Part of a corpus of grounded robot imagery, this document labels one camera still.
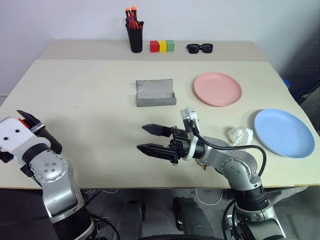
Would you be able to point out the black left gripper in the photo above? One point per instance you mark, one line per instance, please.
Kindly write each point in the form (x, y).
(51, 143)

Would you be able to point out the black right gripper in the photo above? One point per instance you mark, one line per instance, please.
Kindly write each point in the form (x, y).
(180, 146)

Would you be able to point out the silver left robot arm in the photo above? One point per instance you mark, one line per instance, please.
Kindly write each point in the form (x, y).
(56, 190)

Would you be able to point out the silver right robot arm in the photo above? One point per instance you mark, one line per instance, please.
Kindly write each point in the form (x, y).
(237, 167)

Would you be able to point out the grey glasses case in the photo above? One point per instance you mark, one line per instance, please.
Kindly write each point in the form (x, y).
(155, 101)

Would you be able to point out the black pen cup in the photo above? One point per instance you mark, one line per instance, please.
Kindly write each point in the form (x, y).
(136, 40)

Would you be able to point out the pink plate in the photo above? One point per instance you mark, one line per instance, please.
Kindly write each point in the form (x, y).
(217, 88)

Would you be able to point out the crumpled white tissue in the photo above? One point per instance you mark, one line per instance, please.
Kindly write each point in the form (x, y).
(238, 136)

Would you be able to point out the dark rounded shape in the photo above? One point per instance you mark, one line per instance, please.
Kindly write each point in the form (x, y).
(131, 220)
(188, 217)

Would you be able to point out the red block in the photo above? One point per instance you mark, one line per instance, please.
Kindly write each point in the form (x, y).
(154, 47)

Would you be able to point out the yellow block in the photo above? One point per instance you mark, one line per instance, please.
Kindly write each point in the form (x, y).
(162, 46)

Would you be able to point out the green block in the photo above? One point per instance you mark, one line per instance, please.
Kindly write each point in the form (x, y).
(170, 45)

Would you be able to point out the black sunglasses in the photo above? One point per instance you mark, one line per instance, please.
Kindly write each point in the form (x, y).
(193, 48)

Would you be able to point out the blue plate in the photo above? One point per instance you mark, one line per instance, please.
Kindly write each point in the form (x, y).
(283, 132)

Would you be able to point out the orange capped marker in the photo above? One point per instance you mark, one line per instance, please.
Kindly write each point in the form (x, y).
(134, 12)
(127, 13)

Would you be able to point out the small blue object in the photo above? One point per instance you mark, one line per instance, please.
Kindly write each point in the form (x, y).
(287, 83)

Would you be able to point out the dark grey cushion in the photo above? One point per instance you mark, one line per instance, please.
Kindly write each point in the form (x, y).
(312, 105)

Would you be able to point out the black textured panel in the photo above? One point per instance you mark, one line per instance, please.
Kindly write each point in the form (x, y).
(302, 72)

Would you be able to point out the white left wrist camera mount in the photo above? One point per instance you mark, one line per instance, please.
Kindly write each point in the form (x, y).
(12, 140)

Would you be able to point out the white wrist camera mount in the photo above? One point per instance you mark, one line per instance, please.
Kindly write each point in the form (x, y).
(187, 117)
(12, 140)

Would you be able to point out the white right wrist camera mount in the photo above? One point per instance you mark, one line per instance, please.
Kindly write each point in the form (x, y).
(187, 117)

